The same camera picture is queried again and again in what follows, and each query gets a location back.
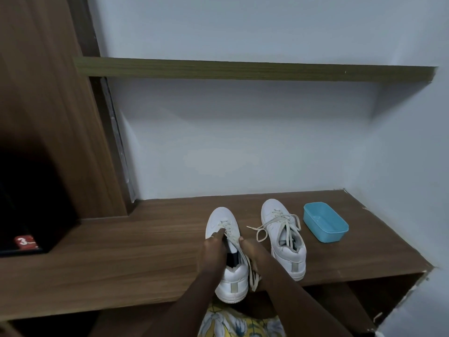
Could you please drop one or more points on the person's left hand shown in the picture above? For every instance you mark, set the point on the person's left hand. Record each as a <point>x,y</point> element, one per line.
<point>214,254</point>

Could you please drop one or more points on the person's right hand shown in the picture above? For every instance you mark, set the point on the person's right hand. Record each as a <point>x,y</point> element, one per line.
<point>254,254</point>

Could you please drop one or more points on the white sneaker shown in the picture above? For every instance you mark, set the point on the white sneaker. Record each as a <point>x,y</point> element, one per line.
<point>231,287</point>
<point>287,263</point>

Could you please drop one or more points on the blue plastic basket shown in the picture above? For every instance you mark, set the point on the blue plastic basket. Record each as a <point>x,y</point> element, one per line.
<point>326,235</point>

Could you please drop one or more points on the person's right forearm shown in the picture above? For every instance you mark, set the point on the person's right forearm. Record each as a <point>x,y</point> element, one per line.
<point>305,305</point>

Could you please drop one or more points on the person's left forearm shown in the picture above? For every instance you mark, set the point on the person's left forearm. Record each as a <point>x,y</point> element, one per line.
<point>179,308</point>

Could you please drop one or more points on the wooden wall shelf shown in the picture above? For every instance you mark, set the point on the wooden wall shelf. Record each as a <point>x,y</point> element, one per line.
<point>245,70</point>

